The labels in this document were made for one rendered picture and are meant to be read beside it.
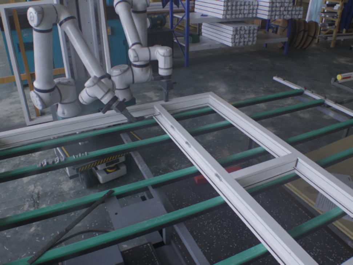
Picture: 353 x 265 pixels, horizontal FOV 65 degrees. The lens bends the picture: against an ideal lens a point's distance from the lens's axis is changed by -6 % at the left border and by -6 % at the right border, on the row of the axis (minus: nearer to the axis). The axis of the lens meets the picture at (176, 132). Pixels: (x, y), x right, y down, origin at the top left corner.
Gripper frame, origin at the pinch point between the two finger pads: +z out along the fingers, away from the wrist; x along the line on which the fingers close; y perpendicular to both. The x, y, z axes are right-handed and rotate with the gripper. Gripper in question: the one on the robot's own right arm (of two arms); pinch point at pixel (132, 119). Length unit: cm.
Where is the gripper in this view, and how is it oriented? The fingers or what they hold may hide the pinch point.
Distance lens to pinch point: 175.3
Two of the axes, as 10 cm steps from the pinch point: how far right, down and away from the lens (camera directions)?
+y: 6.2, -7.6, 2.1
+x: -3.8, -0.6, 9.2
